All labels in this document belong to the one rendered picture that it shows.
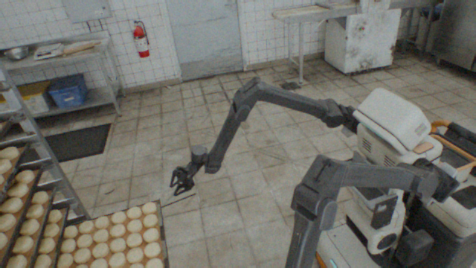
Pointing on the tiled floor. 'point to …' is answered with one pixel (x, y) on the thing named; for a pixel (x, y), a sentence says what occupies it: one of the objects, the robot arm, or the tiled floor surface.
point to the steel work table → (108, 95)
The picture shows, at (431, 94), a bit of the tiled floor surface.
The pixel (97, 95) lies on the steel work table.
